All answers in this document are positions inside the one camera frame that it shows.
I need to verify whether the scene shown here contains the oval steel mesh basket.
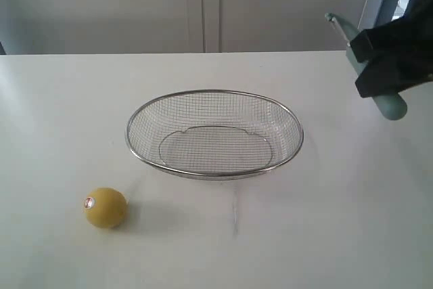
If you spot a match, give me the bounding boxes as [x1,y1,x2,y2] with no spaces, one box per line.
[125,89,304,181]

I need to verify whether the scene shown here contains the teal handled peeler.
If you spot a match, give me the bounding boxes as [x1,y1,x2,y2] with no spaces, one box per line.
[325,13,407,120]

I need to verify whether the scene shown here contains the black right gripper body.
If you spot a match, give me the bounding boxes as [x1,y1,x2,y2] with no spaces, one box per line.
[398,0,432,91]

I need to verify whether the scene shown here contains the yellow lemon with sticker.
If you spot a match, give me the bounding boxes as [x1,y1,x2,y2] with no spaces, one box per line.
[83,187,128,229]

